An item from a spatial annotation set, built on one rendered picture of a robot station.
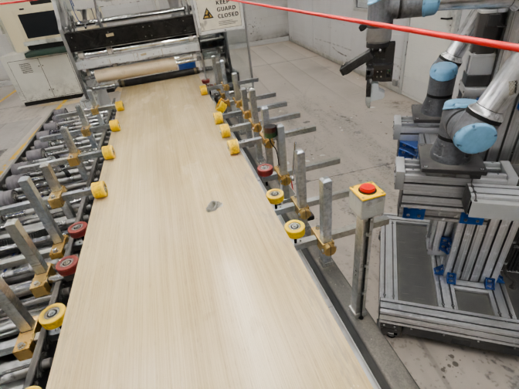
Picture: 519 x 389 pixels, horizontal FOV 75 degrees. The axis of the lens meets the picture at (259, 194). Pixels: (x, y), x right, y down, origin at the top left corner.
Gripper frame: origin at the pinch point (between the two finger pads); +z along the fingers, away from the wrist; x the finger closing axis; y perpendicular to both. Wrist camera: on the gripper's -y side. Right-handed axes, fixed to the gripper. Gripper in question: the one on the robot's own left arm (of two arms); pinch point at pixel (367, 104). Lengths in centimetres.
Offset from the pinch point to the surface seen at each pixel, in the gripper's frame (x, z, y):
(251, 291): -54, 41, -30
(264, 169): 21, 41, -48
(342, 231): -11, 49, -6
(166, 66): 191, 27, -203
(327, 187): -19.5, 22.7, -10.8
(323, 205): -20.3, 30.3, -12.1
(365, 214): -43.9, 14.8, 2.6
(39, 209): -42, 29, -127
